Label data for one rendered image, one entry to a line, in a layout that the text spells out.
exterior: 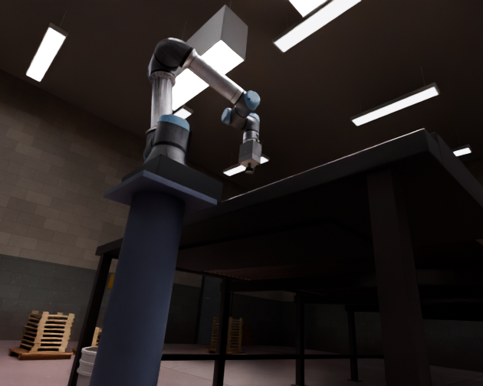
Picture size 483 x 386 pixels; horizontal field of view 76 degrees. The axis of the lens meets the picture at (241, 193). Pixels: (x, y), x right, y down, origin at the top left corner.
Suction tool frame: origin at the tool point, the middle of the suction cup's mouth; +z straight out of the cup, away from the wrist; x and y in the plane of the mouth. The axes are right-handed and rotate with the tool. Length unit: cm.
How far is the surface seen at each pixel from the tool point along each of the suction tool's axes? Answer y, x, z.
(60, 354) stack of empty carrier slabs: 308, -56, 101
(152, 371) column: -7, 40, 78
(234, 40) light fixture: 81, -55, -201
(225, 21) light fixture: 81, -40, -215
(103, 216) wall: 528, -151, -129
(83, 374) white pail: 37, 37, 84
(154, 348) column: -7, 40, 73
